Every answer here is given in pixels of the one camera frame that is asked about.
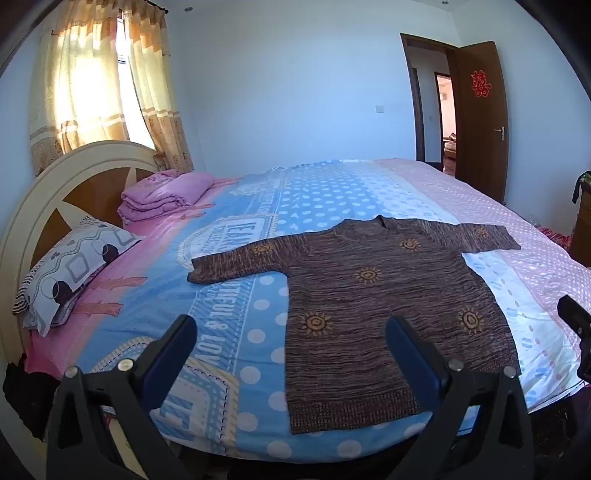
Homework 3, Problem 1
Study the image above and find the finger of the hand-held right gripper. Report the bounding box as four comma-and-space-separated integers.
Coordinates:
556, 295, 591, 340

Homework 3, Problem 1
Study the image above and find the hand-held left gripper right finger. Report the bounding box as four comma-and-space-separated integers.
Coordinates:
385, 316, 536, 480

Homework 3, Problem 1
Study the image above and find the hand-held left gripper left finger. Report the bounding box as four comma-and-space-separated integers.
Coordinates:
46, 315, 198, 480

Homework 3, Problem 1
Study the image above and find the brown knit sweater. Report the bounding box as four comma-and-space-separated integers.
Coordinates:
187, 215, 522, 435

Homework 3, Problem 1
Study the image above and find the red patterned cloth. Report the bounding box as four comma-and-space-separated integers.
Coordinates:
538, 225, 573, 247

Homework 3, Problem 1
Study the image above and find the wooden cabinet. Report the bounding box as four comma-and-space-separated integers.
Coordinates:
568, 180, 591, 268

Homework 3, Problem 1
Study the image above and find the printed blue pink bed sheet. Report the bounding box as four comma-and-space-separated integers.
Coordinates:
23, 157, 591, 464

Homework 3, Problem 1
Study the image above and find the patterned white pillow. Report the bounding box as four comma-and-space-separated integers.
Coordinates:
13, 216, 144, 337

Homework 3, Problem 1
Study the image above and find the folded pink quilt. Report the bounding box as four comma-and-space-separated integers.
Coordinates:
117, 168, 215, 227

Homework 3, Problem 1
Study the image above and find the cream and wood headboard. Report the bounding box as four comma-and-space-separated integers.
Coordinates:
0, 141, 160, 365

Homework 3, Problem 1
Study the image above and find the brown wooden door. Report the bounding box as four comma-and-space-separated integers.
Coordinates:
455, 41, 509, 204

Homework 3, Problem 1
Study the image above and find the yellow patterned curtain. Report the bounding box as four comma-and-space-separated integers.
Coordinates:
28, 0, 130, 178
122, 0, 195, 174

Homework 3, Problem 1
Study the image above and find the brown door frame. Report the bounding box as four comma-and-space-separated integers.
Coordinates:
400, 32, 462, 181

